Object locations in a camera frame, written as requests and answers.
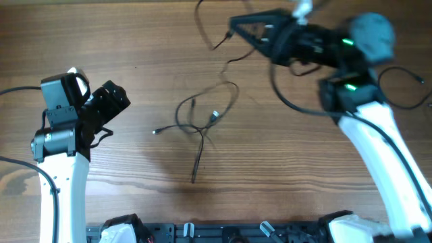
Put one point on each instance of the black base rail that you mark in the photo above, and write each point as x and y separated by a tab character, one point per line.
292	232

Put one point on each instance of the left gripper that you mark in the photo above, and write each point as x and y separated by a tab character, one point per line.
113	101

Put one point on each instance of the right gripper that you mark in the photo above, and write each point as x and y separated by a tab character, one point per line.
281	38

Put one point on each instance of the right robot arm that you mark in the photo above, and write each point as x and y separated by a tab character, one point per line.
354	100

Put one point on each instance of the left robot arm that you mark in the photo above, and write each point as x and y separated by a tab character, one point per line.
63	155

